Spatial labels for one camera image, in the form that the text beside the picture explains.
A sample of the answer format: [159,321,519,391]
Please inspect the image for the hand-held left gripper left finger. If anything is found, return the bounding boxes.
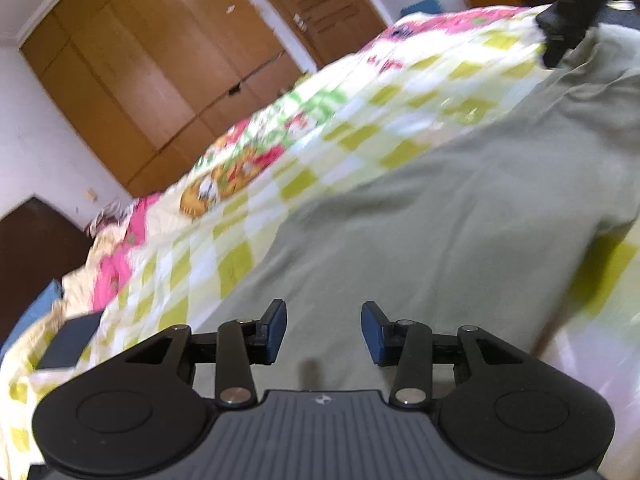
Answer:
[124,299,288,408]

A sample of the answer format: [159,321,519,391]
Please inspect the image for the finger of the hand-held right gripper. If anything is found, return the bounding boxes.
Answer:
[541,22,590,68]

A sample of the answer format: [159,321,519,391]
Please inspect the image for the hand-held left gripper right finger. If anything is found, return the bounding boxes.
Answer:
[361,301,526,409]

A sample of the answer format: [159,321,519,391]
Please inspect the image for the grey pants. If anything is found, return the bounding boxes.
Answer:
[235,25,640,396]

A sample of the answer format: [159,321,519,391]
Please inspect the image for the blue foam mat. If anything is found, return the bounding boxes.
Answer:
[400,0,444,17]

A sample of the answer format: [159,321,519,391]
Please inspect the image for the cartoon printed quilt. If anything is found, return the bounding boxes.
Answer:
[60,4,543,311]

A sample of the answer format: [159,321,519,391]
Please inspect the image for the white bedside clutter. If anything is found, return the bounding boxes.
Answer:
[86,202,137,235]

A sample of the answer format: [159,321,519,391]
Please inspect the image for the dark blue notebook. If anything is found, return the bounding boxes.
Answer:
[37,310,104,371]

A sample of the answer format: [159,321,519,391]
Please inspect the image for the blue pillow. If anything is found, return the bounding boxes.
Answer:
[0,280,64,357]

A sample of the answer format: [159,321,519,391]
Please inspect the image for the wooden door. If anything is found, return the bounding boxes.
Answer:
[235,0,392,70]

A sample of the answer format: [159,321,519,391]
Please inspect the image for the dark brown headboard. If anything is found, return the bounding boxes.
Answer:
[0,196,96,346]

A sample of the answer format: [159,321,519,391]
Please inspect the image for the wooden wardrobe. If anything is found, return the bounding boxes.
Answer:
[20,0,303,197]

